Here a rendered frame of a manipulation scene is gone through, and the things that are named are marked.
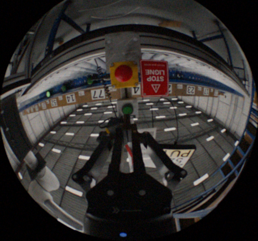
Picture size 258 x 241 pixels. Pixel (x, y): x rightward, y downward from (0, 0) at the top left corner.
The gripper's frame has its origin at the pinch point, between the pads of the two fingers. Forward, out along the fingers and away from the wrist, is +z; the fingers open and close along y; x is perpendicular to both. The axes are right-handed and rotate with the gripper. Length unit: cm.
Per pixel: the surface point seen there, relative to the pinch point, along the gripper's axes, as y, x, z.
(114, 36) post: -2.4, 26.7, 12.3
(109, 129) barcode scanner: -6.6, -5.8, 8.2
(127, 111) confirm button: 0.2, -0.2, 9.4
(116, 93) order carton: -12, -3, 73
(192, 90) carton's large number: 86, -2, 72
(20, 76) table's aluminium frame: -45, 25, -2
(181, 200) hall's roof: 331, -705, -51
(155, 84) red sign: 10.0, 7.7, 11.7
